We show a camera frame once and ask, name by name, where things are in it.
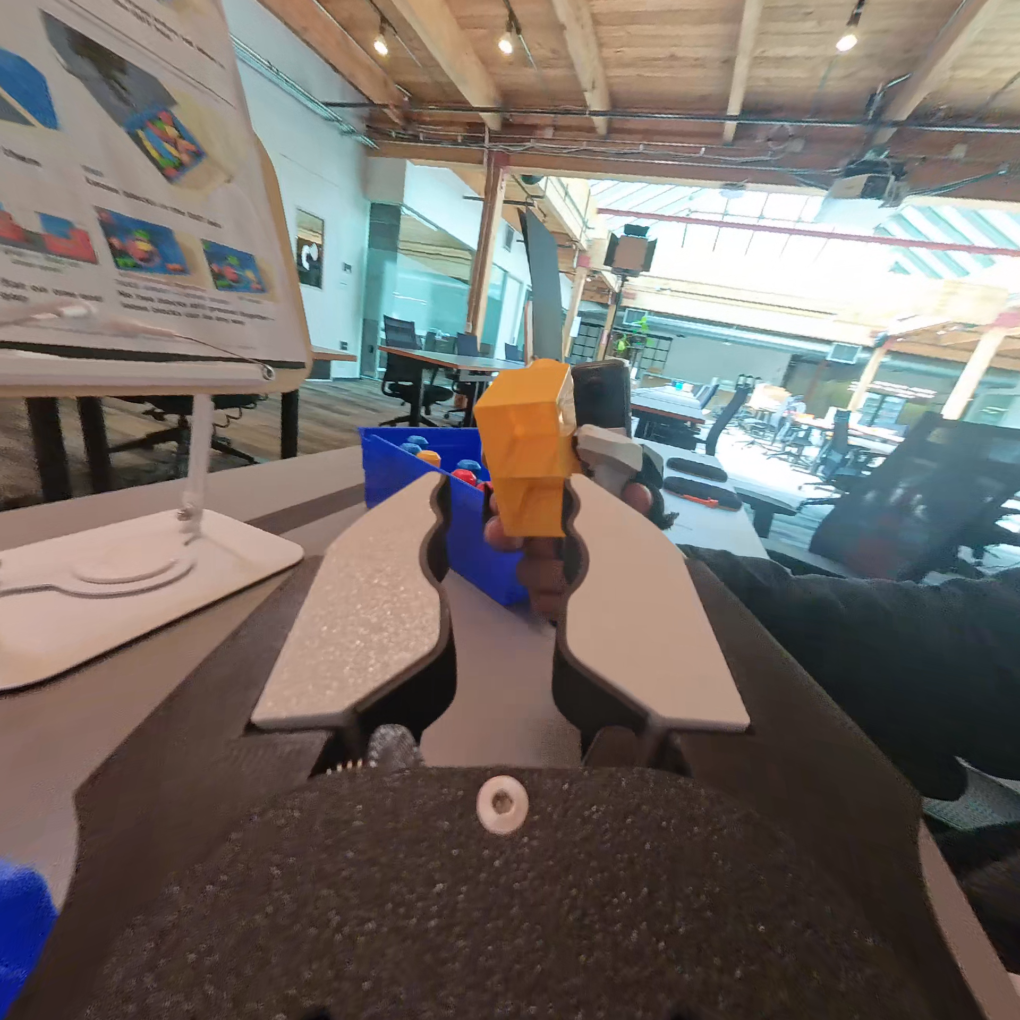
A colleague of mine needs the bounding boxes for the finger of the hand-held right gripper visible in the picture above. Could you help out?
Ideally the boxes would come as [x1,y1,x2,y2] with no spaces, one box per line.
[575,424,645,497]

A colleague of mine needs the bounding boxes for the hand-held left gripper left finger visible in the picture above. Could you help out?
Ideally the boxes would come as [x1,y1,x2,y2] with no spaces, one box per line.
[251,470,459,754]

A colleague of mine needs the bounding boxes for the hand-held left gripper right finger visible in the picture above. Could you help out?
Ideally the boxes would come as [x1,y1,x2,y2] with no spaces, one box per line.
[551,474,752,738]

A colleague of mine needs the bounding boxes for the blue bin for built steps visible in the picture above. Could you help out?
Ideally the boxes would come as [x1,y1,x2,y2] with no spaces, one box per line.
[359,426,531,608]

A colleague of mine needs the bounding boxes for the blue bin with block pile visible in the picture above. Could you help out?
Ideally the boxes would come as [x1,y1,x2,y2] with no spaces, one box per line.
[0,859,61,1017]

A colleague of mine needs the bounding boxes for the person's right forearm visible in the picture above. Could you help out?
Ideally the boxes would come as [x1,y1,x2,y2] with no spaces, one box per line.
[677,546,1020,802]

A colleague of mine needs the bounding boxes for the person's right hand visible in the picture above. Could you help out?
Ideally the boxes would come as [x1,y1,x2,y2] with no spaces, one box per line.
[482,494,575,623]

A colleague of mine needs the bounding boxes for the black flag panel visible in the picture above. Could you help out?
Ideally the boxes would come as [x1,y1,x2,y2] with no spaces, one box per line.
[518,209,567,360]

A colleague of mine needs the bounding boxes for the LED panel light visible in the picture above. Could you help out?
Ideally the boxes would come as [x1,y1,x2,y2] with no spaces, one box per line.
[603,225,658,384]

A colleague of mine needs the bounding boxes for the long wooden desk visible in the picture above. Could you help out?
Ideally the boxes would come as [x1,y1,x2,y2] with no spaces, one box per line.
[378,344,527,423]

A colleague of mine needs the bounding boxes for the instruction sheet on white stand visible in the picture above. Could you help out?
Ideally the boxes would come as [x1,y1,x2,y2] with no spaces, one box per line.
[0,0,313,693]

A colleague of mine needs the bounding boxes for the wooden desk behind stand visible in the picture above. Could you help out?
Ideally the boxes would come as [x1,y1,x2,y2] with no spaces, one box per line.
[24,346,357,499]

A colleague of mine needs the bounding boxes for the black mesh office chair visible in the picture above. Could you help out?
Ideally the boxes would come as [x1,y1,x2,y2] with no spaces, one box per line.
[813,410,1020,583]

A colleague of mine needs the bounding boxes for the ceiling projector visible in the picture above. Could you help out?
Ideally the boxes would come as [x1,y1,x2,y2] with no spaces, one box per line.
[829,159,910,204]

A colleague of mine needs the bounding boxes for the printed instruction sheet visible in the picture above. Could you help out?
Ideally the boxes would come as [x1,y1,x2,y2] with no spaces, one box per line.
[0,0,308,363]

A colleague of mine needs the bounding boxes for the wooden support post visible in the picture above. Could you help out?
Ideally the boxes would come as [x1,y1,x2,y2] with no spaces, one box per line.
[466,151,511,336]

